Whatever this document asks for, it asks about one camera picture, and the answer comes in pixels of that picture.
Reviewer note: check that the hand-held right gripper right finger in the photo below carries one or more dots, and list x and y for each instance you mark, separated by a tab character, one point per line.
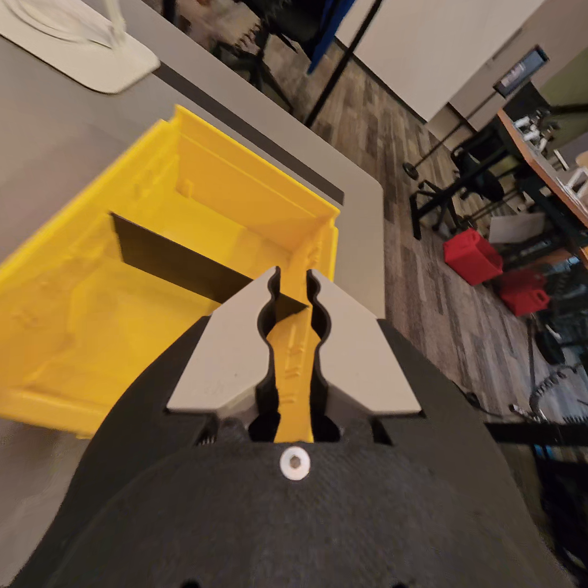
363	363

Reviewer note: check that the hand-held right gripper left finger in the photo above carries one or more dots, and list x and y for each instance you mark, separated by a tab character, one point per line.
225	358

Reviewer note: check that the yellow plastic bin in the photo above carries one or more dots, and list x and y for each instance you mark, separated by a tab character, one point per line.
206	193

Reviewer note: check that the black bin divider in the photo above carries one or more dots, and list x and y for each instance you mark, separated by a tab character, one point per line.
174	262

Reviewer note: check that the red storage bin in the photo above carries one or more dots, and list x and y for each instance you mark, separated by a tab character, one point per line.
473	257
523	294

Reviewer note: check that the grey hanging panel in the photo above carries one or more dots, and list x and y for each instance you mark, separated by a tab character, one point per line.
517	227

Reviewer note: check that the black office chair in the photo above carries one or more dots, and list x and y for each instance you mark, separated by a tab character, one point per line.
477	179

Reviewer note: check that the long wooden desk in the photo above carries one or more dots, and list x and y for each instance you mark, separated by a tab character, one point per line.
558	183

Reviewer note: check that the black floor pole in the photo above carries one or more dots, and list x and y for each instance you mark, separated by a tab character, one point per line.
344	62

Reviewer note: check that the sign on floor stand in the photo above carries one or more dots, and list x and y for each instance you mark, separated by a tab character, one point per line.
519	73

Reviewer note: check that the blue cloth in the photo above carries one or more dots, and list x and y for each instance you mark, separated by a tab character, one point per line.
330	32

